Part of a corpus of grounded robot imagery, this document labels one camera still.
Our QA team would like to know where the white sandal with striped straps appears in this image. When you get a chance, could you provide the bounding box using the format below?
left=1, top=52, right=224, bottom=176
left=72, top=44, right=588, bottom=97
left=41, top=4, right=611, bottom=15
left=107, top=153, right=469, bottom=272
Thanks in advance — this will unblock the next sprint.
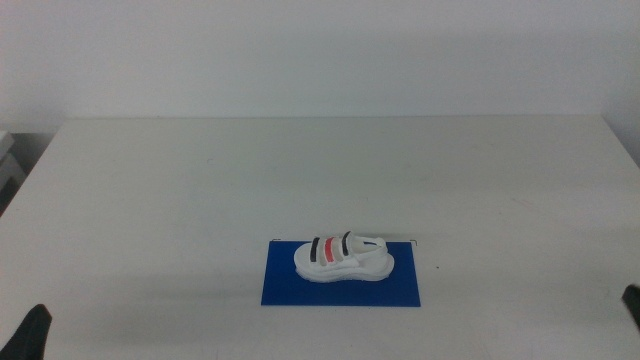
left=292, top=230, right=396, bottom=284

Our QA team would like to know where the blue rectangular mat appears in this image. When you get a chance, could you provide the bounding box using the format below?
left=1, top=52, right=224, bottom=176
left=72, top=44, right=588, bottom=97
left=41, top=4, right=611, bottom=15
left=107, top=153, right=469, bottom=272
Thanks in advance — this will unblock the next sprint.
left=260, top=238, right=422, bottom=308

